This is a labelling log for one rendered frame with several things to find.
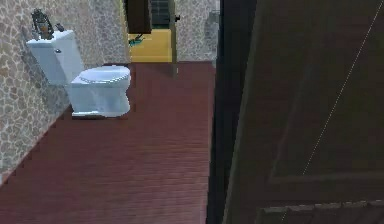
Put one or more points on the white toilet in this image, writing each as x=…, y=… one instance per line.
x=96, y=90

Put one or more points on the dark brown room door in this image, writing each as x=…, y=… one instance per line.
x=310, y=113

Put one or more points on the olive open room door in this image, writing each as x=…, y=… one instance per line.
x=172, y=33

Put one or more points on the small dark grey object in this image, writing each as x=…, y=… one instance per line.
x=60, y=27

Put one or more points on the dark lantern ornament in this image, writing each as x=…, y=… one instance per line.
x=42, y=24

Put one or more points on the teal object on floor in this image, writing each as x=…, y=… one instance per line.
x=136, y=41

